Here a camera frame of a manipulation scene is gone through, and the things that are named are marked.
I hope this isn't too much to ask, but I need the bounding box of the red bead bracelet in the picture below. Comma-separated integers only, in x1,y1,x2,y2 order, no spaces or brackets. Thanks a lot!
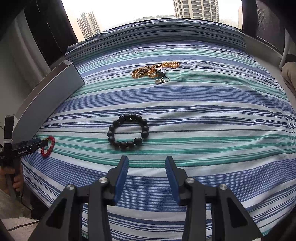
41,136,56,159

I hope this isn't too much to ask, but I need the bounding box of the black bead bracelet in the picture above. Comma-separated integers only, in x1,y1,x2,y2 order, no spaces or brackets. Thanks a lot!
107,113,150,150

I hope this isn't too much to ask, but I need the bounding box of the amber bead necklace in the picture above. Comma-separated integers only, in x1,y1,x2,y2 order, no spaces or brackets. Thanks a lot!
131,61,181,79

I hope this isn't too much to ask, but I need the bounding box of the white knit sleeve forearm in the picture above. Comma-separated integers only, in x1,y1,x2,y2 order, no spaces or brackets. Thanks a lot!
1,190,39,240

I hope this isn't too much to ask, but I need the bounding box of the person's left hand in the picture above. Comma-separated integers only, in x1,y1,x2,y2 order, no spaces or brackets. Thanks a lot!
1,165,24,195

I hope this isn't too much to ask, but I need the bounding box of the white cardboard box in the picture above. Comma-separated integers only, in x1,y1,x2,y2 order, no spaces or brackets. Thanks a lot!
12,60,84,143

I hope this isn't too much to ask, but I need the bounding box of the left white curtain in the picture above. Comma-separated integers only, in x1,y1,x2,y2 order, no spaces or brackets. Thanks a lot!
1,11,51,95

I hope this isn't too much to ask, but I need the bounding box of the white curtain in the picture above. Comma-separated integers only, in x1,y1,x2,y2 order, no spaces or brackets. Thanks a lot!
1,11,51,95
279,29,295,69

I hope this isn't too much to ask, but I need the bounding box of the blue striped bed sheet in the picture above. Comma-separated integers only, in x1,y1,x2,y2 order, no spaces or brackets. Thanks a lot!
22,19,295,240

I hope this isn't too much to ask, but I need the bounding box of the right white curtain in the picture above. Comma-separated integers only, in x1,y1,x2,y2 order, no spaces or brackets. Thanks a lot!
279,29,295,69

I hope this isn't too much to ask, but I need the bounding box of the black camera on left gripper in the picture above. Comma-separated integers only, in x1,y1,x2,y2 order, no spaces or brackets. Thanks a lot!
4,114,15,150

